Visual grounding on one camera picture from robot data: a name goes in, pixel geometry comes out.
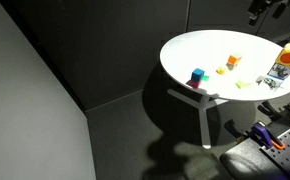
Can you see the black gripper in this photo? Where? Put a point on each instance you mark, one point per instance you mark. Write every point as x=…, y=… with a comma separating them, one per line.
x=275, y=2

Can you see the light green block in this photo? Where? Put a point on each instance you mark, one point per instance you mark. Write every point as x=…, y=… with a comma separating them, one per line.
x=242, y=84

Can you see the orange block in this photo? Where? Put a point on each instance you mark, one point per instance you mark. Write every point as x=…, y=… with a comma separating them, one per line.
x=233, y=60

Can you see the blue block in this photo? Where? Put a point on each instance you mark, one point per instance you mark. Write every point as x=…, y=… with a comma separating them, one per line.
x=197, y=75

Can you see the magenta block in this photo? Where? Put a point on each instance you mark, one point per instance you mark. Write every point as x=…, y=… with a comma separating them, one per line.
x=194, y=84

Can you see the orange soft number cube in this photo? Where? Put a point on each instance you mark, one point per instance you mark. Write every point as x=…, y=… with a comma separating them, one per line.
x=288, y=58

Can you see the white blue soft picture cube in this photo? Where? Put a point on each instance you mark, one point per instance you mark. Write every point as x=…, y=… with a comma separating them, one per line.
x=278, y=75

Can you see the yellow half sphere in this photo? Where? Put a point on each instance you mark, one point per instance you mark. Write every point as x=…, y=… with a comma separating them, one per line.
x=222, y=70

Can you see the black clamp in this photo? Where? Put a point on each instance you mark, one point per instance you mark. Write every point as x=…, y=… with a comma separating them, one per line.
x=269, y=108
x=235, y=130

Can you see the purple clamp orange trigger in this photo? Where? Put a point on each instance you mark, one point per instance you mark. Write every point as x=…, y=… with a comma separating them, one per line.
x=263, y=133

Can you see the black padded bench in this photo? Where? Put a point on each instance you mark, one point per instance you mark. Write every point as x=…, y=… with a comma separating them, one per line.
x=245, y=161

